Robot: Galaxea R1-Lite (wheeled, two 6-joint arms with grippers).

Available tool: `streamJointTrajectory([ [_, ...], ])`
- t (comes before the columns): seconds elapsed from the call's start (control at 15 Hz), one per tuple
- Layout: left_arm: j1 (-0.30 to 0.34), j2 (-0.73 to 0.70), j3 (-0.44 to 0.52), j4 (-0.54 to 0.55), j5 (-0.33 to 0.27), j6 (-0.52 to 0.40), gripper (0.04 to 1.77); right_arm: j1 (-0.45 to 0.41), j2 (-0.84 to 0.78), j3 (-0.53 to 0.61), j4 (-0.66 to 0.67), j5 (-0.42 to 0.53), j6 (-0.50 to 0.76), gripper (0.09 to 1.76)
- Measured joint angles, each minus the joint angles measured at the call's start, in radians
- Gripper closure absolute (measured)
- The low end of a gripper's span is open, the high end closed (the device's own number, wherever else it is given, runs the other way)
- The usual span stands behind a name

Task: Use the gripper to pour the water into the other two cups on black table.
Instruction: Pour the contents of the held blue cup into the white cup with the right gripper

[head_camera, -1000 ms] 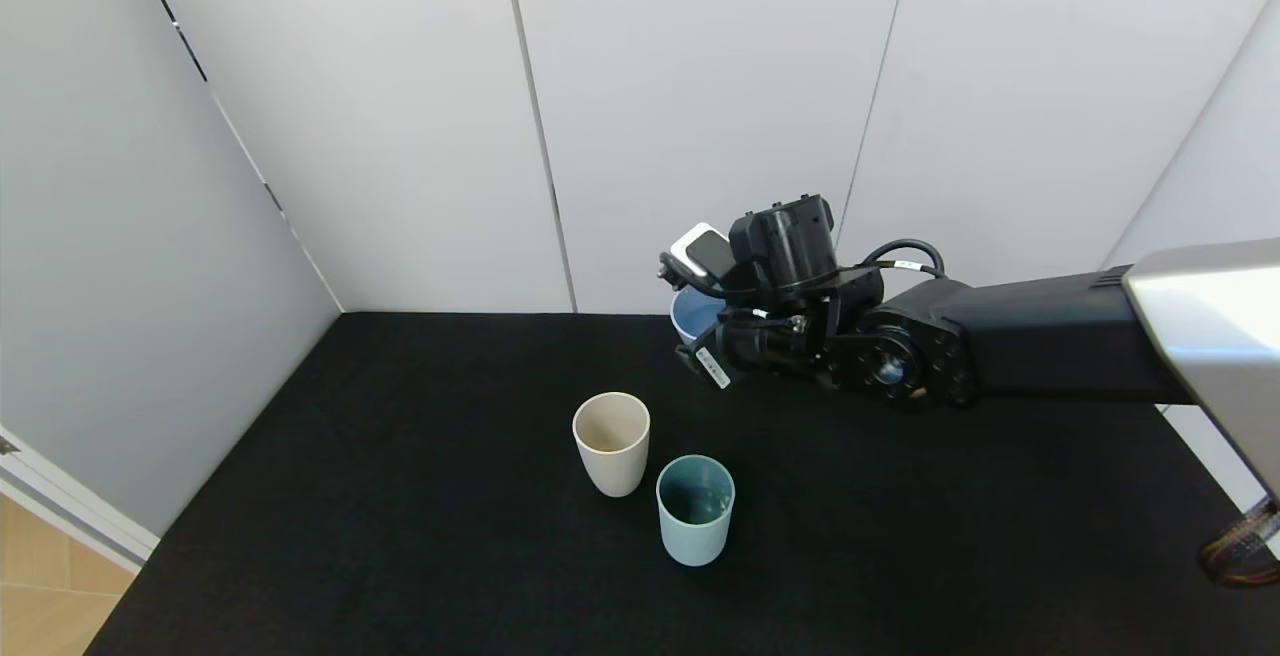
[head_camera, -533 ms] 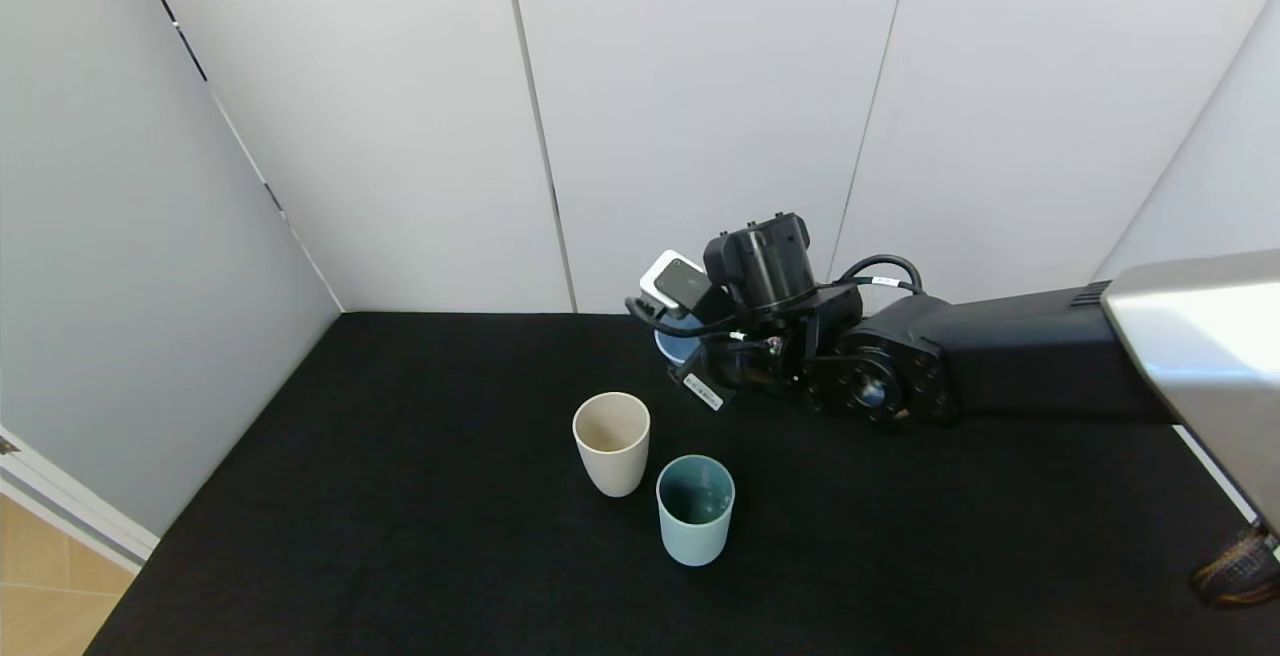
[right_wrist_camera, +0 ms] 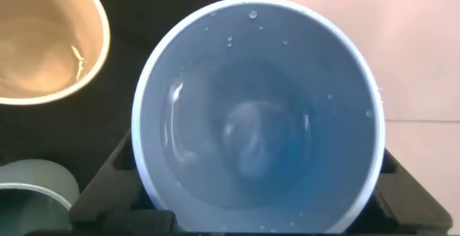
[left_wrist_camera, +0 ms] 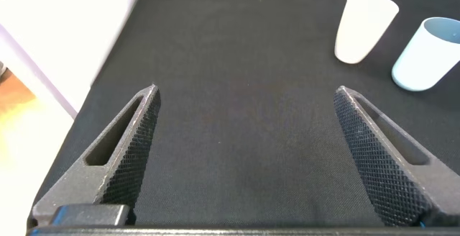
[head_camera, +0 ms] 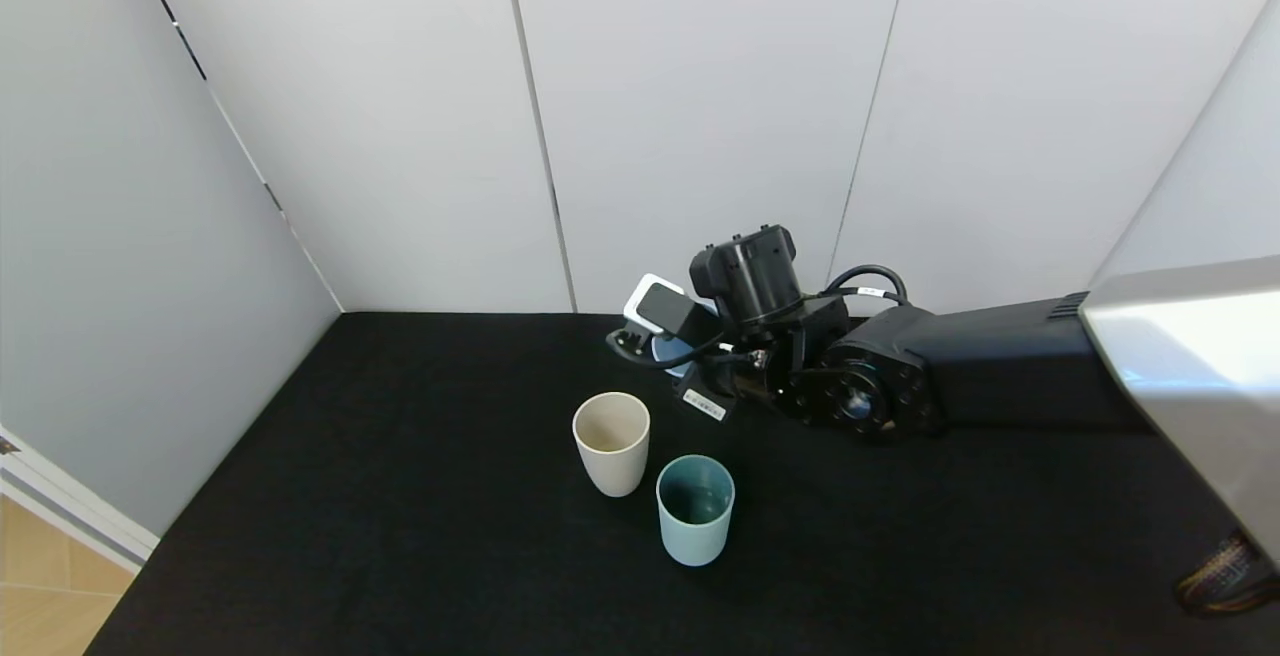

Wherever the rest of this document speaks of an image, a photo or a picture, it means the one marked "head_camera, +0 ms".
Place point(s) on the light blue plastic cup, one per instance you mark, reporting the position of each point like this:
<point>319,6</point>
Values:
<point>668,348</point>

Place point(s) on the teal plastic cup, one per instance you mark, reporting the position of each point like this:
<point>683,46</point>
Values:
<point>693,541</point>

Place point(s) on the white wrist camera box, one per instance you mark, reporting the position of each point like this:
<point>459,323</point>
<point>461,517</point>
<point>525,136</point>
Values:
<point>665,308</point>

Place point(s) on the beige plastic cup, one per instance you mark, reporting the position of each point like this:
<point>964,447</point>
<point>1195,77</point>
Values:
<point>610,466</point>

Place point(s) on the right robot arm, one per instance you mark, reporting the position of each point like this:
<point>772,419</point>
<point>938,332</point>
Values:
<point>1000,366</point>

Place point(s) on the white partition base rail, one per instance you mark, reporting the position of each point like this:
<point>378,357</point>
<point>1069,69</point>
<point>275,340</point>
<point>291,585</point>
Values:
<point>80,511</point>

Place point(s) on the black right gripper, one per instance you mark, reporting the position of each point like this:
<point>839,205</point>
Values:
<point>706,405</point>

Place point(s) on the black table cloth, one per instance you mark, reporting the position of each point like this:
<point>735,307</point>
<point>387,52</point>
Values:
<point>450,496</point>

